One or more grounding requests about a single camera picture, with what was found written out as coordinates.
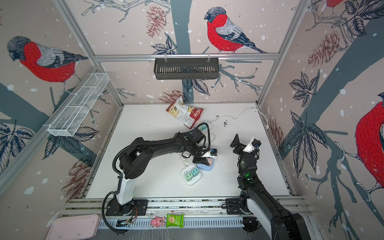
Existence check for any blue square power socket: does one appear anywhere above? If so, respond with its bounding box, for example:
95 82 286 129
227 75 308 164
197 159 214 172

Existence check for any white square power socket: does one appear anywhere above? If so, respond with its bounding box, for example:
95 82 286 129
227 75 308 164
181 164 202 186

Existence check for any green plug adapter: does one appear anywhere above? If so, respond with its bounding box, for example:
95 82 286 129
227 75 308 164
185 172 193 182

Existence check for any teal plug adapter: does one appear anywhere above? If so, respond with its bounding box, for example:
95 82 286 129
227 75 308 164
191 168 200 177
199 124 208 132

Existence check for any pink plug adapter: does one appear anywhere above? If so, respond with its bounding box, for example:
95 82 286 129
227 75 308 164
207 158 213 166

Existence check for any teal plug adapter front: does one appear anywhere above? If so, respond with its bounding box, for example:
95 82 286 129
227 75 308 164
191 168 200 177

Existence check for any white multicolour power strip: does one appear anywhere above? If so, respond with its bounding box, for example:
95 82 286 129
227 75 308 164
197 121 213 135

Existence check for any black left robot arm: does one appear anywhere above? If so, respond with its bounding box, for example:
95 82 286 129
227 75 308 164
102 123 217 216

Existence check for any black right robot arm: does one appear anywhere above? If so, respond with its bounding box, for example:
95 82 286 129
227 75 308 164
221 134 311 240

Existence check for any red white chips bag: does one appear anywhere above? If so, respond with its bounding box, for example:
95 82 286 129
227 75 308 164
166 97 204 129

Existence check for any green snack packet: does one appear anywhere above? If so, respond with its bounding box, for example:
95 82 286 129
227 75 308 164
166 214 184 228

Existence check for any pink toy pig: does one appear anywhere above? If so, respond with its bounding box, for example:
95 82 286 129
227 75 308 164
151 216 166 228

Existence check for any pink tray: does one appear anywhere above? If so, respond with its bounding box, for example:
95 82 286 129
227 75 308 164
46 215 101 240

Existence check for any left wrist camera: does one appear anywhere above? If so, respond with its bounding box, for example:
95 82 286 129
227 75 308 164
202 149 218 159

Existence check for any white socket cable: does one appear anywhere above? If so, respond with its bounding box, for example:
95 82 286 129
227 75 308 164
179 154 193 169

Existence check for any power strip white cable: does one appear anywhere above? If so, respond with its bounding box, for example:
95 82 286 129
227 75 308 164
209 106 271 130

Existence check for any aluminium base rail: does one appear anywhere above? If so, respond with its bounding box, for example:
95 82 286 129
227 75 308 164
59 196 312 230

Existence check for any black hanging wire basket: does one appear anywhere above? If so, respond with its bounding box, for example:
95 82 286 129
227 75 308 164
154 58 220 80

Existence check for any white wire mesh shelf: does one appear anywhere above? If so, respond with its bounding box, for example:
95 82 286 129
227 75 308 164
48 73 110 137

